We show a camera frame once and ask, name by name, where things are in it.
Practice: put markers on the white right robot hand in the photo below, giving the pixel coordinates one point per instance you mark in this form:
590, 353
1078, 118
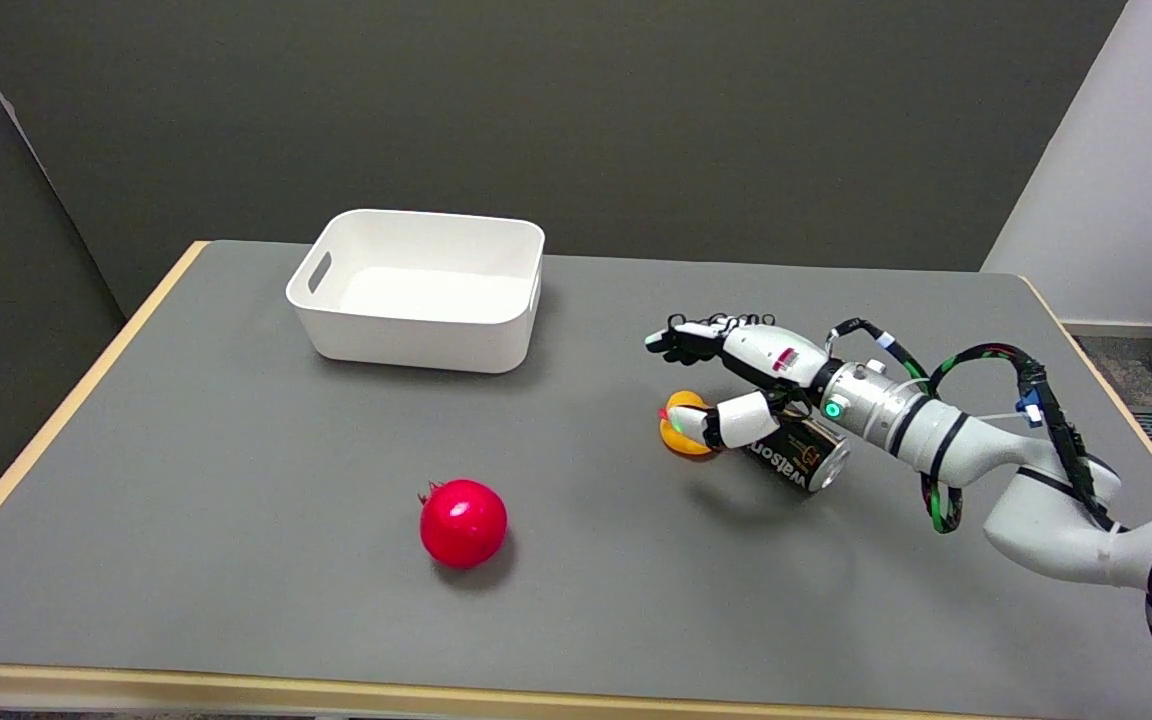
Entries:
771, 355

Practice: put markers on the black soda can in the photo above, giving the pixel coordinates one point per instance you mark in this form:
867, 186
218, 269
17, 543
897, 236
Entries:
798, 460

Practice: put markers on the yellow rubber duck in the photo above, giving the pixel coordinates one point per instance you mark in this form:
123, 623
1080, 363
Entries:
673, 432

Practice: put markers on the red pomegranate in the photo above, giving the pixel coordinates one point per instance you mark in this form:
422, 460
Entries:
463, 523

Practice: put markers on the white plastic bin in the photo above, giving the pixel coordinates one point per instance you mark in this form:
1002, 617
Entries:
416, 290

